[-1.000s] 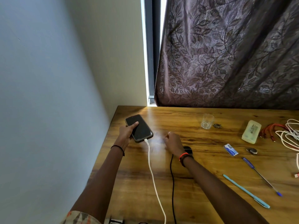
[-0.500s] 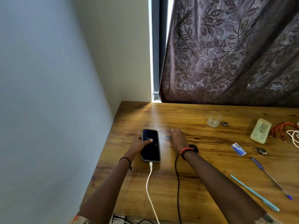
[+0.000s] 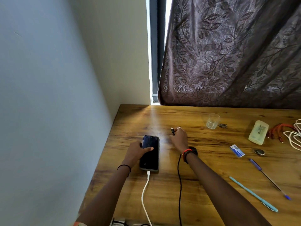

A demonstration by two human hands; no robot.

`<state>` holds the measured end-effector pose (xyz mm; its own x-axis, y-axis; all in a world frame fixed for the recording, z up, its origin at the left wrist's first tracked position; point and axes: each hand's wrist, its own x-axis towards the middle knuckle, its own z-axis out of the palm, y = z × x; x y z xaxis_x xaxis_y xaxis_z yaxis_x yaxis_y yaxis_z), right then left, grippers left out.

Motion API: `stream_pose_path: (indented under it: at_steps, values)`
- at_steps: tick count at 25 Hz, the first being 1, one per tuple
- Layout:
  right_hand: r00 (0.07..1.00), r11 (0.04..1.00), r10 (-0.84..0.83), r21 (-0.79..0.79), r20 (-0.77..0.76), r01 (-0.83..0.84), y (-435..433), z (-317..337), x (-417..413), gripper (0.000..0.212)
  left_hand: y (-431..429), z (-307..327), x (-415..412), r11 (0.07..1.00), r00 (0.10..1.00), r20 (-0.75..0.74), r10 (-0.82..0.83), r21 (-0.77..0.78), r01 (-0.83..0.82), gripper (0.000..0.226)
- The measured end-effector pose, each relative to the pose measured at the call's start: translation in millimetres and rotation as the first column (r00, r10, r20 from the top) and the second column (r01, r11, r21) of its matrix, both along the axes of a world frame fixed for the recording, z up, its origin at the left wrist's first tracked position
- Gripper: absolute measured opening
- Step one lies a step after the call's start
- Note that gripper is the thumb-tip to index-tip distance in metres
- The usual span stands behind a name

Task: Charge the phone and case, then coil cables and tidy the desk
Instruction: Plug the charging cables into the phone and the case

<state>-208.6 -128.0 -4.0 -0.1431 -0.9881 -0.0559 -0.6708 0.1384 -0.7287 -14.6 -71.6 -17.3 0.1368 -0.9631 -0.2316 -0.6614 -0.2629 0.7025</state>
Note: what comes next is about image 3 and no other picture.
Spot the white and blue eraser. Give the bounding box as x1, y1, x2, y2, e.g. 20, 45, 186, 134
229, 144, 246, 158

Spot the person's right forearm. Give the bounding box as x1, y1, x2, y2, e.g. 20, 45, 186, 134
187, 153, 273, 226

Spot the person's left forearm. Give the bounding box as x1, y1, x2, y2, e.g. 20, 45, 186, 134
75, 166, 132, 226

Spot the white charging cable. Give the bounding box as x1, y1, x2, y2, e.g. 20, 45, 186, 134
141, 171, 153, 226

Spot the blue capped clear pen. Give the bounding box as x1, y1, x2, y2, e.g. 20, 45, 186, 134
248, 158, 292, 200

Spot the black smartphone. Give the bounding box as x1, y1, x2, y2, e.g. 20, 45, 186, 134
139, 135, 160, 172

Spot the brown leaf-patterned curtain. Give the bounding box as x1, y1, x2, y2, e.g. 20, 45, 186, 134
158, 0, 301, 110

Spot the thin white cable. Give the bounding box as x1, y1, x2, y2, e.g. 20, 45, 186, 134
283, 119, 301, 152

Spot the black beaded bracelet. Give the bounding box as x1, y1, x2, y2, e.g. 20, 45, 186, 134
183, 150, 198, 164

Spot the person's left hand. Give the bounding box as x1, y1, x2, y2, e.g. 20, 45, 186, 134
122, 140, 155, 169

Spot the black thread wristband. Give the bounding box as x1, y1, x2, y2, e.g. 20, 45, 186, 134
117, 164, 132, 178

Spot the light blue pen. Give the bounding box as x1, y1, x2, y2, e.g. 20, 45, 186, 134
229, 176, 279, 213

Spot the clear drinking glass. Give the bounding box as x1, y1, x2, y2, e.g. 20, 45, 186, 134
206, 113, 221, 130

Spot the red multi-head cable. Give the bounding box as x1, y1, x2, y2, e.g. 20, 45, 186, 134
266, 123, 297, 143

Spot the person's right hand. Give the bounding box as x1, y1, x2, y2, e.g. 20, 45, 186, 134
170, 127, 189, 154

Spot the pale green plastic case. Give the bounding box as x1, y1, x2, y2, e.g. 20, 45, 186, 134
248, 120, 270, 146

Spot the black charging cable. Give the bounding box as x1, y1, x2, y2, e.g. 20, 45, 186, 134
170, 127, 183, 226

